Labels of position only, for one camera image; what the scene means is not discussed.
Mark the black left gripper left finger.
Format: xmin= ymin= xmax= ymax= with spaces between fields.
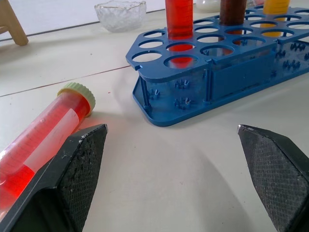
xmin=0 ymin=124 xmax=108 ymax=232

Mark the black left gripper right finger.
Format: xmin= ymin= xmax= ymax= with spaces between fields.
xmin=237 ymin=124 xmax=309 ymax=232

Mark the red liquid tube green cap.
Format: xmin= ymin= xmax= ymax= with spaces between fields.
xmin=0 ymin=82 xmax=97 ymax=215

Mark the blue plastic test tube rack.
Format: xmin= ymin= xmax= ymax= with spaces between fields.
xmin=125 ymin=5 xmax=309 ymax=127

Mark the yellow tube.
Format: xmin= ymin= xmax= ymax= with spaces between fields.
xmin=262 ymin=0 xmax=291 ymax=38

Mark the dark brown tube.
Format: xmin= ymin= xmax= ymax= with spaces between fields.
xmin=219 ymin=0 xmax=247 ymax=46

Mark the wooden stand leg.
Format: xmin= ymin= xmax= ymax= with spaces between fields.
xmin=0 ymin=0 xmax=29 ymax=46

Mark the clear glass bowl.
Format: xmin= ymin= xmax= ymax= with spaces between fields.
xmin=94 ymin=0 xmax=147 ymax=33

